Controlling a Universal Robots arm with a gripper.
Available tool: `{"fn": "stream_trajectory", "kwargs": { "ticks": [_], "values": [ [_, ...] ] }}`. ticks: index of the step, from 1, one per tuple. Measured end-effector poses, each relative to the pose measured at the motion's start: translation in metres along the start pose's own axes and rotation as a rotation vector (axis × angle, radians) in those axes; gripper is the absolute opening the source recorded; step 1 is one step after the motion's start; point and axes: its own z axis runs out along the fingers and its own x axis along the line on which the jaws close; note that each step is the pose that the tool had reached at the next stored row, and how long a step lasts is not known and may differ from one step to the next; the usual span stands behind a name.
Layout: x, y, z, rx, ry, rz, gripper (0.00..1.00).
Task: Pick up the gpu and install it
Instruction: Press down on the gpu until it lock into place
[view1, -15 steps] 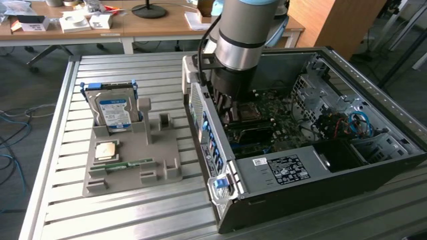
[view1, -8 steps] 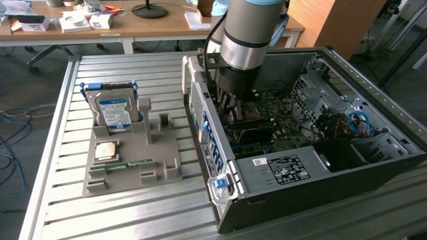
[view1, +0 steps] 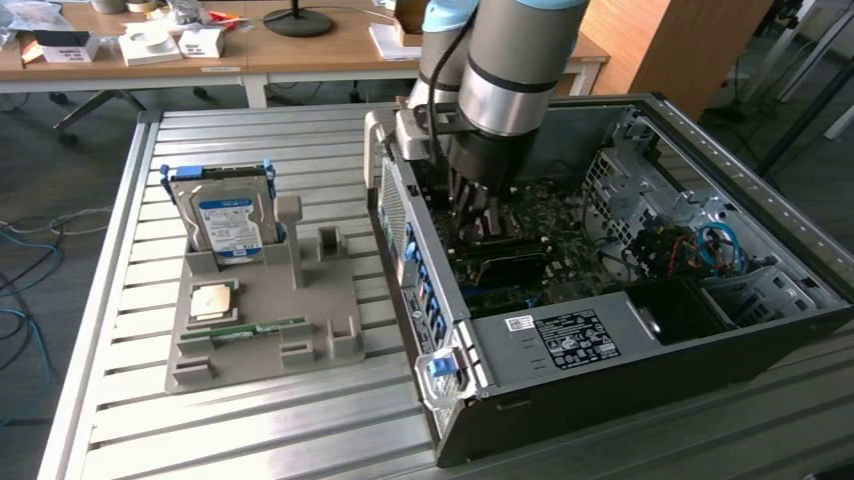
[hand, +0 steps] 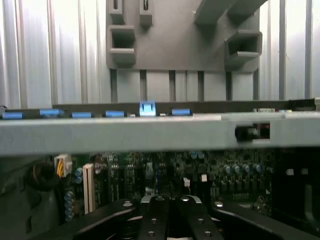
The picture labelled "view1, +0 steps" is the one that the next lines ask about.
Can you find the beige tape roll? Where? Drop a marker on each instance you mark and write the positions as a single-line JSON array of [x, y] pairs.
[[142, 5]]

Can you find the graphics card with metal bracket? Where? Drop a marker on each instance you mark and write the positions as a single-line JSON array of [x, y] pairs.
[[514, 272]]

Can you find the green motherboard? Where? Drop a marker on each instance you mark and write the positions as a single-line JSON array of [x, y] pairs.
[[574, 235]]

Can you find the stack of white papers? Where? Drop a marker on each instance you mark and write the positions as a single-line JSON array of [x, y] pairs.
[[390, 45]]

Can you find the clear plastic bag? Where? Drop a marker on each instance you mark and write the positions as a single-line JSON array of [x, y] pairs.
[[34, 17]]

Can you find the metal drive cage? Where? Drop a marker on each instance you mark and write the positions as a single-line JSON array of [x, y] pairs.
[[621, 200]]

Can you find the white labelled box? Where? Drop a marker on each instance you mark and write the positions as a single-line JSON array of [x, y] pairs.
[[67, 50]]

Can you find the blue case latch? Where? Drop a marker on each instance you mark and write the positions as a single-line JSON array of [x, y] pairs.
[[441, 367]]

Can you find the black metal post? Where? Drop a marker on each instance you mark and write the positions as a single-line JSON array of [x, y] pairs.
[[801, 125]]

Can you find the hard disk with blue caddy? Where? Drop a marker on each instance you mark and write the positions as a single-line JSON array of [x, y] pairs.
[[223, 225]]

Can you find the black open PC case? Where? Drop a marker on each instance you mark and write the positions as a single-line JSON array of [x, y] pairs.
[[601, 415]]

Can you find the grey cup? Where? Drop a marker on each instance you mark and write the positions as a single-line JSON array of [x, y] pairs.
[[109, 5]]

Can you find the wooden cabinet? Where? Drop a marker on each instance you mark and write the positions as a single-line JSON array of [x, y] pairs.
[[668, 50]]

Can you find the silver CPU chip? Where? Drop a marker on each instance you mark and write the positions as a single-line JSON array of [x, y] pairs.
[[210, 302]]

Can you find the silver disk bay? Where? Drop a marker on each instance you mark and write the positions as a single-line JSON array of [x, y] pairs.
[[754, 300]]

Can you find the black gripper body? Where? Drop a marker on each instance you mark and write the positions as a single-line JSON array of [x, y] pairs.
[[490, 160]]

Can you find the black castor table leg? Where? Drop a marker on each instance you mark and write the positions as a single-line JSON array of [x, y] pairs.
[[94, 107]]

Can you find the green RAM stick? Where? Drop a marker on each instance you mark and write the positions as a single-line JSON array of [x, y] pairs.
[[254, 330]]

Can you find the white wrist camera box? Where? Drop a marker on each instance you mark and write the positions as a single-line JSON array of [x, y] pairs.
[[410, 135]]

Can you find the black round lamp base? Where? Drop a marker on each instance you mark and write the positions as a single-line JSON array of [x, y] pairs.
[[297, 25]]

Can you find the white block with tape roll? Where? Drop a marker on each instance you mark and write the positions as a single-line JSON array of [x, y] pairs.
[[150, 45]]

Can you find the grey parts rack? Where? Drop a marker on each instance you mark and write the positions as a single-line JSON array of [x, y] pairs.
[[267, 300]]

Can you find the small white carton box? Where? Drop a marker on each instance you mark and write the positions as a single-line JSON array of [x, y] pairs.
[[201, 45]]

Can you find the brown cardboard box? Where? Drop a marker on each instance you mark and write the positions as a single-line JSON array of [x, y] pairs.
[[409, 15]]

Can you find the grey power supply unit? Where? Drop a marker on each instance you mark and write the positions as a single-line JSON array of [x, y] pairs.
[[514, 350]]

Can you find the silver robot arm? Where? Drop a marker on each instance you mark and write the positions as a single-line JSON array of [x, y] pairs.
[[508, 75]]

